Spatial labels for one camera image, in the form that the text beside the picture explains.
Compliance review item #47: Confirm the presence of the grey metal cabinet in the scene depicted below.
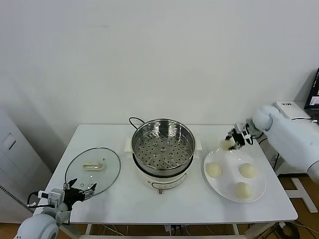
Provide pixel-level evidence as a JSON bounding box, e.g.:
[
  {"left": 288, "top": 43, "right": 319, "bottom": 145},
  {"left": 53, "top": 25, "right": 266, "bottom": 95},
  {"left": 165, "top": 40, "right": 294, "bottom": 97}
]
[{"left": 0, "top": 106, "right": 53, "bottom": 225}]

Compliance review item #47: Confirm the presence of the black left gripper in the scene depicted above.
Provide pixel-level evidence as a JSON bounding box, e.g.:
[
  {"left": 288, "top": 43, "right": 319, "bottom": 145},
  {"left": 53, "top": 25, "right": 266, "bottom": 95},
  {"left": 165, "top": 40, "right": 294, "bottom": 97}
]
[{"left": 62, "top": 178, "right": 98, "bottom": 209}]

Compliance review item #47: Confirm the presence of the cream electric cooker base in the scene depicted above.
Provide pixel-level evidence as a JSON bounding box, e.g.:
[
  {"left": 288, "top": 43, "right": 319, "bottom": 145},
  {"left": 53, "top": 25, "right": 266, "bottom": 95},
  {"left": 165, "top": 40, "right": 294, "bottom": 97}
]
[{"left": 124, "top": 136, "right": 203, "bottom": 196}]

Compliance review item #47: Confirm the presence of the white round plate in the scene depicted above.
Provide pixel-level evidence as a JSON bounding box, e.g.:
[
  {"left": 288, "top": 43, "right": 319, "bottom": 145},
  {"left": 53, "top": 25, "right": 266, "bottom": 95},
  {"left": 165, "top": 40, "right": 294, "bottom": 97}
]
[{"left": 203, "top": 148, "right": 267, "bottom": 204}]

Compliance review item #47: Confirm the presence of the white table frame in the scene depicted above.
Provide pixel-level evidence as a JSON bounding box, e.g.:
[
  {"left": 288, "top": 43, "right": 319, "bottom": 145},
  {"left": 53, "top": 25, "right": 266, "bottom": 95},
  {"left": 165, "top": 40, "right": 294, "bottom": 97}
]
[{"left": 51, "top": 222, "right": 241, "bottom": 239}]

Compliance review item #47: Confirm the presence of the white steamed baozi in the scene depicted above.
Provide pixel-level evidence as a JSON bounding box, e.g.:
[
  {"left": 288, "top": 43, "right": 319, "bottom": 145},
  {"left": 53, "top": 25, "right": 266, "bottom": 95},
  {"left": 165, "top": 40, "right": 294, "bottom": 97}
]
[
  {"left": 234, "top": 182, "right": 254, "bottom": 200},
  {"left": 220, "top": 139, "right": 234, "bottom": 151},
  {"left": 206, "top": 162, "right": 223, "bottom": 178},
  {"left": 239, "top": 163, "right": 257, "bottom": 179}
]

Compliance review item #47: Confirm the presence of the black laptop charger cable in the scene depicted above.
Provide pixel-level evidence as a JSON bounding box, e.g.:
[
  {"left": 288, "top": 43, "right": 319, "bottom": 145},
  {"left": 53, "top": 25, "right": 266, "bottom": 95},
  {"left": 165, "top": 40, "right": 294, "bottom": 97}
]
[{"left": 291, "top": 117, "right": 319, "bottom": 123}]

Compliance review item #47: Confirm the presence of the black laptop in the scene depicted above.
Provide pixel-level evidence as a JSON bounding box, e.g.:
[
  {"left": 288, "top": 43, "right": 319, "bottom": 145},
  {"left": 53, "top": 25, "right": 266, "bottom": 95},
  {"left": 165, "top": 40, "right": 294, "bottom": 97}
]
[{"left": 304, "top": 68, "right": 319, "bottom": 117}]

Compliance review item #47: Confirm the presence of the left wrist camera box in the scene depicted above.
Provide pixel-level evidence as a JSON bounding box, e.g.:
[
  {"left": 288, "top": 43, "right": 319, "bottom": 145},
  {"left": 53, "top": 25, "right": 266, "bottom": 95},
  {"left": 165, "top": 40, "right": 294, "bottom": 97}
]
[{"left": 37, "top": 188, "right": 64, "bottom": 208}]

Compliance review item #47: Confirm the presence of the steel steamer basket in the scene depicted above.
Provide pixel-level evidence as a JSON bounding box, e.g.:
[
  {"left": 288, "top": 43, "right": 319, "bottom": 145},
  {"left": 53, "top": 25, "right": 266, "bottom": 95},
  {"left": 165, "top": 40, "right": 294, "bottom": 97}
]
[{"left": 131, "top": 119, "right": 196, "bottom": 170}]

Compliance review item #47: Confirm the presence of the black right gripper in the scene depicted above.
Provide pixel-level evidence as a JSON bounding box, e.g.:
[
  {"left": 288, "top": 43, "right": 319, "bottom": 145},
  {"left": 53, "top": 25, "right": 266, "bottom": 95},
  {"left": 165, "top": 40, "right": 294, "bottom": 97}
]
[{"left": 225, "top": 125, "right": 253, "bottom": 151}]

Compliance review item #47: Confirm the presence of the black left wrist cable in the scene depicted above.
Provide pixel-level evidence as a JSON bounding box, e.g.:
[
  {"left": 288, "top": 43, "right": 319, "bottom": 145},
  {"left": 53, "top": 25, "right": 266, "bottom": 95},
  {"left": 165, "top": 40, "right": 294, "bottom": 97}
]
[{"left": 26, "top": 191, "right": 40, "bottom": 208}]

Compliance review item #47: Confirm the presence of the black cooker power cord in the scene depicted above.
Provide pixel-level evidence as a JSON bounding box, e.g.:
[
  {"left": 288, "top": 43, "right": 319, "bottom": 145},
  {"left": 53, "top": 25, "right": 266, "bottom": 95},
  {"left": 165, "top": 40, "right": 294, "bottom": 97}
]
[{"left": 129, "top": 117, "right": 146, "bottom": 130}]

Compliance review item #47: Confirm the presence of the glass pot lid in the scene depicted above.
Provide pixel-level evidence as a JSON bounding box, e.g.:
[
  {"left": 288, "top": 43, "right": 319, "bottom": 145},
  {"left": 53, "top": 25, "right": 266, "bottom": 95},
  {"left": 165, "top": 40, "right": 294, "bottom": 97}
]
[{"left": 65, "top": 147, "right": 122, "bottom": 196}]

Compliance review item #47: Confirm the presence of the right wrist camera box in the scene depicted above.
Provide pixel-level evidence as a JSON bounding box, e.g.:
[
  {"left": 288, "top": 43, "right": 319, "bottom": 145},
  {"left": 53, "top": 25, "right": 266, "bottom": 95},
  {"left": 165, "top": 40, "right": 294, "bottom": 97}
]
[{"left": 235, "top": 120, "right": 253, "bottom": 132}]

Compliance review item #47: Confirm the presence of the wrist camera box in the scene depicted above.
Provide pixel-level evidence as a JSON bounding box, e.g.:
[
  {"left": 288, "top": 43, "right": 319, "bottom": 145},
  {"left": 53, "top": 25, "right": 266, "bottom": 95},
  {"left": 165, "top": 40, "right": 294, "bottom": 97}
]
[
  {"left": 37, "top": 188, "right": 64, "bottom": 208},
  {"left": 235, "top": 120, "right": 253, "bottom": 132}
]

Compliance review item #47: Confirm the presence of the black coiled floor cable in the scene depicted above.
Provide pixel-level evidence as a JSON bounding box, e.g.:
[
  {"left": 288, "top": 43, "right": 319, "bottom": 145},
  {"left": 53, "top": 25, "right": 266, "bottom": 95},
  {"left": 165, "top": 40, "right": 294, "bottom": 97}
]
[{"left": 283, "top": 222, "right": 301, "bottom": 239}]

